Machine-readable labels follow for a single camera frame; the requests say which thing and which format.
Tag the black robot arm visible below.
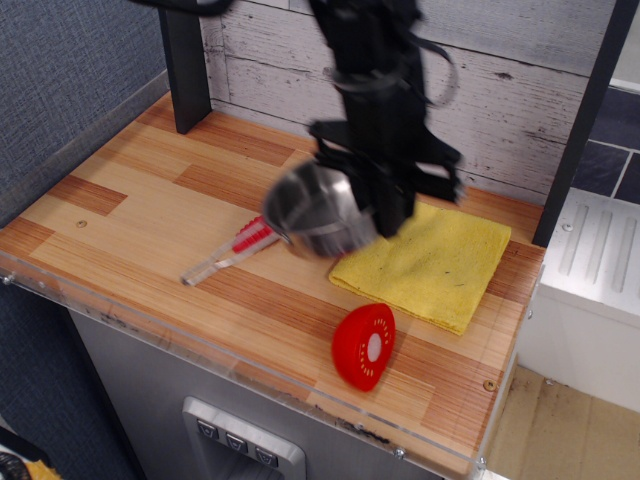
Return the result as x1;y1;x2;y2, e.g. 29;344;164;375
310;1;462;238

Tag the white ribbed cabinet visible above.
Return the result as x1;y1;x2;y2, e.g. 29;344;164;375
517;189;639;411

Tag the silver button panel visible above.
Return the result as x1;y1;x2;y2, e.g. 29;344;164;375
182;396;307;479

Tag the yellow object bottom left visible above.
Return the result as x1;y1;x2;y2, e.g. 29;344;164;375
25;461;62;480

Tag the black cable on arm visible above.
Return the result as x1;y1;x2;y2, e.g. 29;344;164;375
127;0;461;109

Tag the left dark frame post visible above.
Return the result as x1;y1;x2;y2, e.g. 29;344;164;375
158;9;211;134

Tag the yellow cloth napkin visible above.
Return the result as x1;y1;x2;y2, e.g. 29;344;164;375
329;203;511;335

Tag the right dark frame post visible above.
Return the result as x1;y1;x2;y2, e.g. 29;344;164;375
532;0;639;247

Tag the clear acrylic edge guard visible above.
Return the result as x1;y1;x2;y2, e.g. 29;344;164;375
1;253;488;479

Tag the dark frame post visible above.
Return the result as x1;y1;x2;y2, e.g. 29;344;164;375
532;0;639;247
158;9;211;134

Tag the grey toy cabinet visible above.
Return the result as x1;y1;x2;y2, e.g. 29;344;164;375
71;311;436;479

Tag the red handled fork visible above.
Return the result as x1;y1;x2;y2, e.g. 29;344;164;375
232;216;280;253

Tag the small steel pot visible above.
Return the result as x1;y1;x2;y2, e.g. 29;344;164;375
179;159;381;287

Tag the red plastic tomato half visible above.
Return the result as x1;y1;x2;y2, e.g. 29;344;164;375
331;303;396;392

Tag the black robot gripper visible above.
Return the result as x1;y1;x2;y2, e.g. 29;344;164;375
309;74;461;238

